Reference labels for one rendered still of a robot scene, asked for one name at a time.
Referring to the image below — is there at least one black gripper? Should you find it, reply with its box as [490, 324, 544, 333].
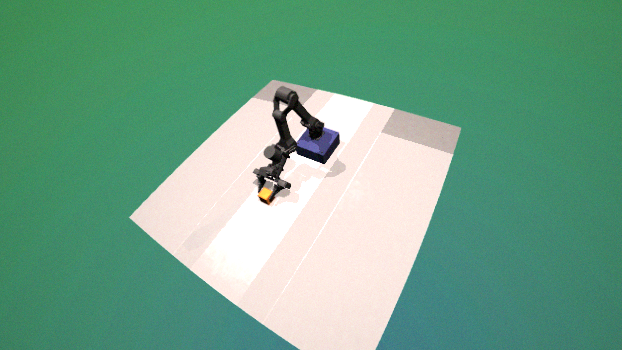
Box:
[253, 162, 291, 199]

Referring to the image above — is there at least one orange block with dark square face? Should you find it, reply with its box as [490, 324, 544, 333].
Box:
[258, 188, 275, 206]

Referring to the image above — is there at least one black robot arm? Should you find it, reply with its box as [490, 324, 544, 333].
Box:
[258, 86, 325, 178]

